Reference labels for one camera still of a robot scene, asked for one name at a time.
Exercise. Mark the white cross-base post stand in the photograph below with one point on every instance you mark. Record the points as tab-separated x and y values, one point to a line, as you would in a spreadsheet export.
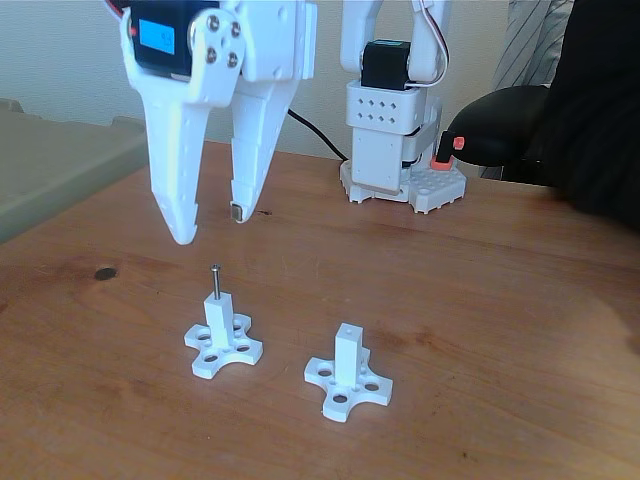
218	320
348	355

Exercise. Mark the beige plastic storage bin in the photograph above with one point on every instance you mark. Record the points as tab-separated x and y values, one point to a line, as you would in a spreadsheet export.
60	160

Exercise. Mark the person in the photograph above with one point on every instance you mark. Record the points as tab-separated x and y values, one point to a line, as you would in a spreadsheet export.
600	100

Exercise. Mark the small metal screw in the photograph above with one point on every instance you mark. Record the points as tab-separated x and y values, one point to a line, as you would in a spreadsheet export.
217	285

